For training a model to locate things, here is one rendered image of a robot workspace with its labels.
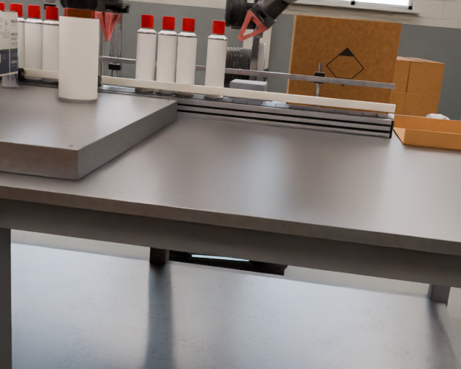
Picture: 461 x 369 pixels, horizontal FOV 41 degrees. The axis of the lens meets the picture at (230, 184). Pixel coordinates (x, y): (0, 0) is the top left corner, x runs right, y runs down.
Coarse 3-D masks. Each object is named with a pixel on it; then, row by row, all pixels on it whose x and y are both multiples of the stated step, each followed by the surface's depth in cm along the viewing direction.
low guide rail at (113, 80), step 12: (36, 72) 171; (48, 72) 170; (120, 84) 168; (132, 84) 168; (144, 84) 167; (156, 84) 167; (168, 84) 166; (180, 84) 166; (240, 96) 164; (252, 96) 164; (264, 96) 163; (276, 96) 163; (288, 96) 162; (300, 96) 162; (360, 108) 160; (372, 108) 160; (384, 108) 159
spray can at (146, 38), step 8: (144, 16) 165; (152, 16) 166; (144, 24) 166; (152, 24) 166; (144, 32) 165; (152, 32) 166; (144, 40) 166; (152, 40) 166; (144, 48) 166; (152, 48) 167; (136, 56) 168; (144, 56) 167; (152, 56) 168; (136, 64) 169; (144, 64) 167; (152, 64) 168; (136, 72) 169; (144, 72) 168; (152, 72) 169; (152, 80) 170; (136, 88) 170; (144, 88) 169
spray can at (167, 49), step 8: (168, 16) 167; (168, 24) 165; (160, 32) 166; (168, 32) 165; (160, 40) 166; (168, 40) 165; (176, 40) 167; (160, 48) 166; (168, 48) 166; (176, 48) 168; (160, 56) 166; (168, 56) 166; (160, 64) 167; (168, 64) 167; (160, 72) 167; (168, 72) 167; (160, 80) 168; (168, 80) 168
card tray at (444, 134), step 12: (396, 120) 176; (408, 120) 176; (420, 120) 175; (432, 120) 175; (444, 120) 174; (396, 132) 168; (408, 132) 151; (420, 132) 151; (432, 132) 150; (444, 132) 175; (456, 132) 174; (408, 144) 152; (420, 144) 152; (432, 144) 151; (444, 144) 151; (456, 144) 150
